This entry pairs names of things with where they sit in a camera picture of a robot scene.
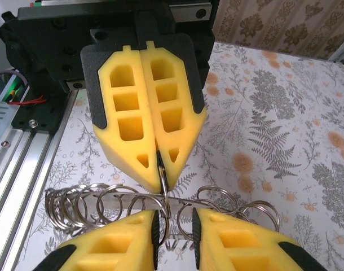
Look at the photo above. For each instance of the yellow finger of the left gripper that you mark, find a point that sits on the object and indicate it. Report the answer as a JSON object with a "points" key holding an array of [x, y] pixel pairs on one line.
{"points": [[107, 113], [186, 132]]}

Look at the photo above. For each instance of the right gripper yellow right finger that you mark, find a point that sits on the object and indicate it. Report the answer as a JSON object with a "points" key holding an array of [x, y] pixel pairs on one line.
{"points": [[217, 254]]}

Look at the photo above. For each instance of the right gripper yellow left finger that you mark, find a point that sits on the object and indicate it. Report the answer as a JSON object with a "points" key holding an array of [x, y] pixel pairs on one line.
{"points": [[127, 240]]}

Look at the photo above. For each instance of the small control board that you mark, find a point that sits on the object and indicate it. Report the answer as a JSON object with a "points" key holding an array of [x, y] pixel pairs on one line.
{"points": [[14, 90]]}

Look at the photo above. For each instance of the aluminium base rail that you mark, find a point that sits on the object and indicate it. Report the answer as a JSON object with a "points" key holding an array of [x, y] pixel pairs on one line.
{"points": [[19, 158]]}

